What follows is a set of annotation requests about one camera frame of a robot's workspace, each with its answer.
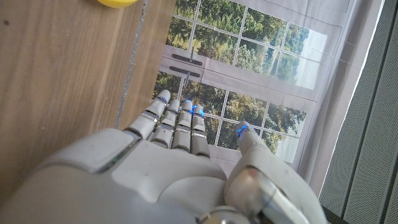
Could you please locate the yellow banana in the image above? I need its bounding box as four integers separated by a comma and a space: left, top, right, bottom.
96, 0, 139, 9

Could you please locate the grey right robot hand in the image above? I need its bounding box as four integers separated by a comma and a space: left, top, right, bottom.
0, 89, 328, 224

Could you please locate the printed window backdrop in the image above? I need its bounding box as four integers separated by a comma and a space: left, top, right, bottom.
152, 0, 386, 200

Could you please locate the grey tape outline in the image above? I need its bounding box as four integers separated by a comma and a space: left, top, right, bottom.
114, 0, 149, 129

